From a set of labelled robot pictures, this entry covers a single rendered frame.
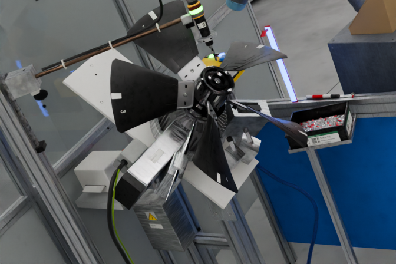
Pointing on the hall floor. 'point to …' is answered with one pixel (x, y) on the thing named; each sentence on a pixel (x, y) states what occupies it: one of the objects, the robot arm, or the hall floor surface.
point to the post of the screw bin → (332, 205)
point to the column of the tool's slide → (48, 185)
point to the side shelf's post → (165, 257)
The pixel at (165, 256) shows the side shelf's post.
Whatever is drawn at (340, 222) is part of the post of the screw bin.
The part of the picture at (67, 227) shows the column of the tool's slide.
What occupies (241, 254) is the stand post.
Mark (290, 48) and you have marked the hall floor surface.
